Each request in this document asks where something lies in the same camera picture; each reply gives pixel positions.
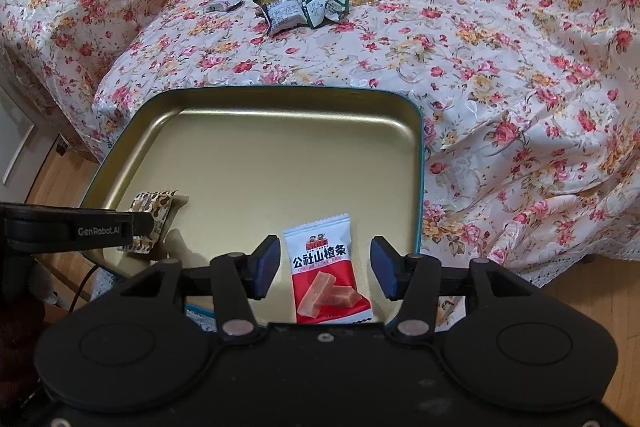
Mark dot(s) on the white hawthorn strip packet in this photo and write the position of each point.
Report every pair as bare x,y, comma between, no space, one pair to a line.
223,6

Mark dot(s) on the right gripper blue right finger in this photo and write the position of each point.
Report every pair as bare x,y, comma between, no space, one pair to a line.
414,280

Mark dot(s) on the red white hawthorn snack packet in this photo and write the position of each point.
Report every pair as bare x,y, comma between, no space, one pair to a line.
323,277

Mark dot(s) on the white grey text snack packet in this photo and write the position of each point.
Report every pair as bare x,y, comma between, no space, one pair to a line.
283,15

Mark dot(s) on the floral sofa cover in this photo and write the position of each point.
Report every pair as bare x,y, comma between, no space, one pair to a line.
530,107

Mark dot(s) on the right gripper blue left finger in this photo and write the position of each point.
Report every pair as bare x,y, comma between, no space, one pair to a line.
236,279

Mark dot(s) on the brown gold patterned snack packet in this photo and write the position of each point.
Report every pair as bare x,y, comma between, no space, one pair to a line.
156,207

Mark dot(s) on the empty gold metal tin tray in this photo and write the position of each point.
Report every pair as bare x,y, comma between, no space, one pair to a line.
247,162

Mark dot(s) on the white green striped snack packet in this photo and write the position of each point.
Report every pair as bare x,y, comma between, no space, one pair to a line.
317,12

